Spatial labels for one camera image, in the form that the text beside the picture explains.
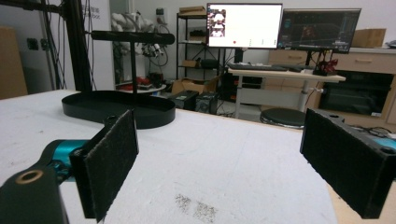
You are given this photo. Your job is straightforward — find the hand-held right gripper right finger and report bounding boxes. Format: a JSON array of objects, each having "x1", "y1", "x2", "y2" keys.
[{"x1": 300, "y1": 107, "x2": 396, "y2": 220}]

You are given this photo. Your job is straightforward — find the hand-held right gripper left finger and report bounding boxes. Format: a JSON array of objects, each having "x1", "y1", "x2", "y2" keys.
[{"x1": 68, "y1": 108, "x2": 140, "y2": 223}]

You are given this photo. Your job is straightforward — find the black two-tier tray stand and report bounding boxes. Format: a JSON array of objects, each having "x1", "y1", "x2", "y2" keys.
[{"x1": 61, "y1": 30, "x2": 177, "y2": 131}]

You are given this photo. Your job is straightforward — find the black round stool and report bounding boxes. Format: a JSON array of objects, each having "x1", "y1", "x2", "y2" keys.
[{"x1": 259, "y1": 107, "x2": 308, "y2": 130}]

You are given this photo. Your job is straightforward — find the wooden cabinet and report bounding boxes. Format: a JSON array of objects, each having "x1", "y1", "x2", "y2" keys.
[{"x1": 268, "y1": 47, "x2": 396, "y2": 125}]

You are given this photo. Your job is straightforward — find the round white side table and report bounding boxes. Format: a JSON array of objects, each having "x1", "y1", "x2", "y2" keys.
[{"x1": 115, "y1": 83, "x2": 168, "y2": 95}]

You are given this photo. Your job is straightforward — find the small red and black device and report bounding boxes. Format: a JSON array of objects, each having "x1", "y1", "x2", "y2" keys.
[{"x1": 313, "y1": 59, "x2": 340, "y2": 77}]

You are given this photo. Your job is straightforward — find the light wooden desk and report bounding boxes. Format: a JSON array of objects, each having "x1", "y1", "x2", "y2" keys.
[{"x1": 227, "y1": 67, "x2": 347, "y2": 119}]

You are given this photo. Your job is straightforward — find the black computer case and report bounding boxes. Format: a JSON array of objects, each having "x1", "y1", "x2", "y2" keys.
[{"x1": 167, "y1": 90, "x2": 200, "y2": 111}]

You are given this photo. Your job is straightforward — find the open cardboard box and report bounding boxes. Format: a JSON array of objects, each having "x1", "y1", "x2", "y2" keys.
[{"x1": 171, "y1": 76, "x2": 219, "y2": 96}]

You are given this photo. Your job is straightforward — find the black keyboard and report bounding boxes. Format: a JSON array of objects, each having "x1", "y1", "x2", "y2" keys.
[{"x1": 227, "y1": 63, "x2": 289, "y2": 73}]

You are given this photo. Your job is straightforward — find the dark-screen monitor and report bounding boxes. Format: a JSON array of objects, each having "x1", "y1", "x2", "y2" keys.
[{"x1": 277, "y1": 7, "x2": 362, "y2": 54}]

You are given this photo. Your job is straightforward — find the brown wooden board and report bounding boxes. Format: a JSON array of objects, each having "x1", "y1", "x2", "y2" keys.
[{"x1": 0, "y1": 25, "x2": 29, "y2": 101}]

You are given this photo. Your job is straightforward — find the black metal shelf rack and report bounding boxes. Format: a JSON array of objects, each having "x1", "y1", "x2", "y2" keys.
[{"x1": 175, "y1": 11, "x2": 226, "y2": 81}]

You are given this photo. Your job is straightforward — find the white-screen monitor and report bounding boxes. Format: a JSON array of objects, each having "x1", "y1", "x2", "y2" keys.
[{"x1": 206, "y1": 3, "x2": 284, "y2": 50}]

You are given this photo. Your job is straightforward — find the flat cardboard boxes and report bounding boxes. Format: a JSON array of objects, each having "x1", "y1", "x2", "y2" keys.
[{"x1": 177, "y1": 5, "x2": 207, "y2": 17}]

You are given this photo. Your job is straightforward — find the black metal frame stand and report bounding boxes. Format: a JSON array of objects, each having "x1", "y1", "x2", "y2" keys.
[{"x1": 0, "y1": 0, "x2": 93, "y2": 93}]

